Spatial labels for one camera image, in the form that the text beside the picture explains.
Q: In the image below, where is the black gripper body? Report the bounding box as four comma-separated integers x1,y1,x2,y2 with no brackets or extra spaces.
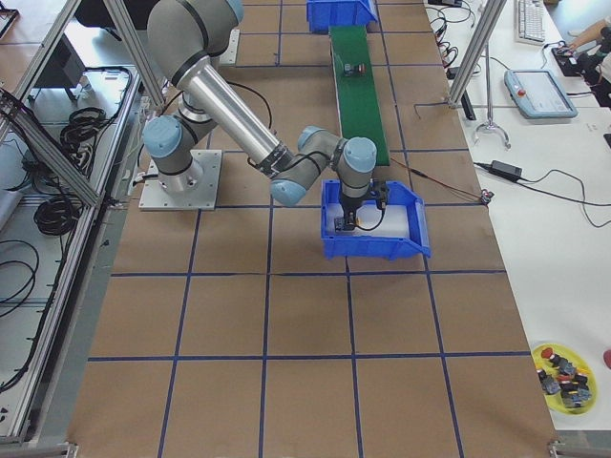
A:
339,183,368,222

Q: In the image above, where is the red push button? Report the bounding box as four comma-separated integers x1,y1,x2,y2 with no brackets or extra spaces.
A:
343,63,367,77

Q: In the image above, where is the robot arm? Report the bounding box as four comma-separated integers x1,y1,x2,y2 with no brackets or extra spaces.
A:
143,1,377,231

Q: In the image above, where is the yellow plate of buttons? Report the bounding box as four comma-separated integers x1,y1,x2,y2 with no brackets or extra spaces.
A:
531,343,598,415

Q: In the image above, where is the blue right bin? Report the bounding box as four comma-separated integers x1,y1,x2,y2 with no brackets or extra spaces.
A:
321,180,432,260

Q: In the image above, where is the blue bin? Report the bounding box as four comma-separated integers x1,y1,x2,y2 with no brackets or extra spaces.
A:
306,0,378,33
321,180,432,260

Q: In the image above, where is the white foam pad right bin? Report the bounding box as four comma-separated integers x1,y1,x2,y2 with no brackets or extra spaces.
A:
325,203,410,238

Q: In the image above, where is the green conveyor belt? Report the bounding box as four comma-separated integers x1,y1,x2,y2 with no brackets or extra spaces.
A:
329,26,390,166

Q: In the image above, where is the black power adapter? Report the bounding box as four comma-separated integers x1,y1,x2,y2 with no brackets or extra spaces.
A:
489,160,522,182

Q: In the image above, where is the blue left bin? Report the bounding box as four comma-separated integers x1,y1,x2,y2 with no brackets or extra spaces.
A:
306,0,378,33

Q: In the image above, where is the teach pendant tablet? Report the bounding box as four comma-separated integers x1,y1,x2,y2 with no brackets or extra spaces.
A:
503,70,578,119

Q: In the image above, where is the red black wire pair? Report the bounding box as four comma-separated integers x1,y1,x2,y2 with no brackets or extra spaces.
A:
389,157,493,206

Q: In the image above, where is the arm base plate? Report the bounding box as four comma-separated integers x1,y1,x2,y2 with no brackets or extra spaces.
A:
139,150,222,211

